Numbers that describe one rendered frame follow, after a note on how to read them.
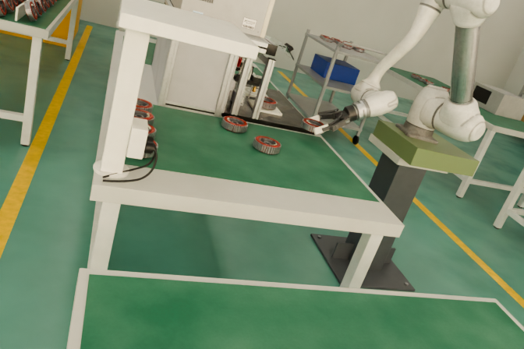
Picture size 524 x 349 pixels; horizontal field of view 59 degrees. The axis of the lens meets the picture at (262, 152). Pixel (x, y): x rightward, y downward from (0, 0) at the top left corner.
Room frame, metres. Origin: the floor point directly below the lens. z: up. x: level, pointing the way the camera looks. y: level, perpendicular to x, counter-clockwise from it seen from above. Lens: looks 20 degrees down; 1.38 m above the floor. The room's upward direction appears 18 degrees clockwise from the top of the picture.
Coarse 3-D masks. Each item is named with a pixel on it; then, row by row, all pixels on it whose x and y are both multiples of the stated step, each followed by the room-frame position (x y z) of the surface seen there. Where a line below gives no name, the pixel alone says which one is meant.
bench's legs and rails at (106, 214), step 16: (96, 208) 1.83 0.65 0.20; (112, 208) 1.14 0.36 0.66; (96, 224) 1.71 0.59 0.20; (112, 224) 1.15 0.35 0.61; (96, 240) 1.13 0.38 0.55; (112, 240) 1.15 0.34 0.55; (368, 240) 1.46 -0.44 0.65; (96, 256) 1.14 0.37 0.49; (352, 256) 1.50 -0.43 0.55; (368, 256) 1.46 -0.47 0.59; (352, 272) 1.46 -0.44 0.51
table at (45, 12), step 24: (0, 0) 2.53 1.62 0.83; (24, 0) 3.08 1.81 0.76; (48, 0) 3.17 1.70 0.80; (72, 0) 3.74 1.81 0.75; (0, 24) 2.46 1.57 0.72; (24, 24) 2.52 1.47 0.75; (48, 24) 2.69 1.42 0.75; (72, 24) 4.59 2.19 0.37; (24, 120) 2.55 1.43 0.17; (24, 144) 2.56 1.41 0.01
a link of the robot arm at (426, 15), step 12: (420, 12) 2.19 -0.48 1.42; (432, 12) 2.18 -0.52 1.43; (420, 24) 2.18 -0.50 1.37; (408, 36) 2.20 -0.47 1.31; (420, 36) 2.19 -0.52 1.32; (396, 48) 2.23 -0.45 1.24; (408, 48) 2.20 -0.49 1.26; (384, 60) 2.27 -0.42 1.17; (396, 60) 2.25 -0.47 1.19; (372, 72) 2.31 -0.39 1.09; (384, 72) 2.30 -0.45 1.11; (360, 84) 2.29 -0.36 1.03; (372, 84) 2.26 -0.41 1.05; (360, 96) 2.24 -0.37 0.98
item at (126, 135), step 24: (144, 0) 1.43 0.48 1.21; (120, 24) 1.10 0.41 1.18; (144, 24) 1.12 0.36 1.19; (168, 24) 1.14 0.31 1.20; (192, 24) 1.25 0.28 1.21; (216, 24) 1.40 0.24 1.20; (144, 48) 1.18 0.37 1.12; (216, 48) 1.18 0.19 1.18; (240, 48) 1.20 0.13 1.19; (120, 72) 1.16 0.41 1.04; (120, 96) 1.16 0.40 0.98; (120, 120) 1.17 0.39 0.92; (144, 120) 1.25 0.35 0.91; (120, 144) 1.17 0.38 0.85; (144, 144) 1.18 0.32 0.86; (96, 168) 1.16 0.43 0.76; (120, 168) 1.18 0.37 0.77
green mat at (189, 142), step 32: (160, 128) 1.63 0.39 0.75; (192, 128) 1.73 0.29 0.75; (224, 128) 1.85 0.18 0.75; (256, 128) 1.98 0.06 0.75; (128, 160) 1.28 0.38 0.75; (160, 160) 1.35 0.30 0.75; (192, 160) 1.43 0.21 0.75; (224, 160) 1.51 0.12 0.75; (256, 160) 1.60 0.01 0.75; (288, 160) 1.71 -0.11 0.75; (320, 160) 1.82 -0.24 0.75; (320, 192) 1.50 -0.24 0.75; (352, 192) 1.59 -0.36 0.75
